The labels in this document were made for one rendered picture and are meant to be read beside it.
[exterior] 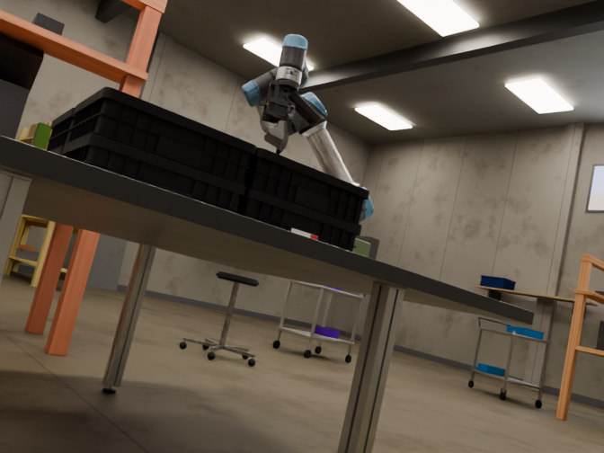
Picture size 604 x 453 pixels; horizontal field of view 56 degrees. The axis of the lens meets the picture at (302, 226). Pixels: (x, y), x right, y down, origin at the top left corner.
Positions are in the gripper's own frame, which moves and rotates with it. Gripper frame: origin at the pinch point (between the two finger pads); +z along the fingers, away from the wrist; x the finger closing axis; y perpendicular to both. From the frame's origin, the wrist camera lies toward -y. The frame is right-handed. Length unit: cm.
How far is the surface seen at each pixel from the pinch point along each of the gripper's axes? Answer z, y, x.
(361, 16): -417, -192, -597
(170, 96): -337, 62, -939
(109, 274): 23, 95, -911
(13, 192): 37, 51, 66
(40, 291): 58, 91, -233
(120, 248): -27, 86, -919
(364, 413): 67, -27, 26
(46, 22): -82, 108, -150
